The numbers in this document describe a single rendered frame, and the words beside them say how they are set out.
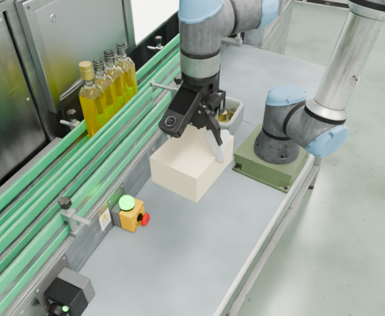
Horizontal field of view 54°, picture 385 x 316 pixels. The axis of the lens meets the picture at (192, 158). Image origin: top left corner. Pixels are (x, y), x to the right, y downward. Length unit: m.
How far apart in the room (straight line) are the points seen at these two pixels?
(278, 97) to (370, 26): 0.31
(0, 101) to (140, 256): 0.57
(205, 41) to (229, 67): 1.22
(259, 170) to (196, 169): 0.51
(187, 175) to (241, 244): 0.41
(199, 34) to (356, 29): 0.45
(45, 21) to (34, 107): 0.25
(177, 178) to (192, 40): 0.29
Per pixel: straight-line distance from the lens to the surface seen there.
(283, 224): 1.90
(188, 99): 0.73
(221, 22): 0.68
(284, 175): 1.23
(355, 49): 1.02
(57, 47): 1.21
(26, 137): 1.24
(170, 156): 0.81
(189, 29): 0.67
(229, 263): 1.09
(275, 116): 1.16
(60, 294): 0.99
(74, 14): 1.26
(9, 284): 0.93
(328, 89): 1.05
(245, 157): 1.26
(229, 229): 1.15
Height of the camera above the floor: 1.67
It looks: 43 degrees down
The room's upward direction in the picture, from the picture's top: straight up
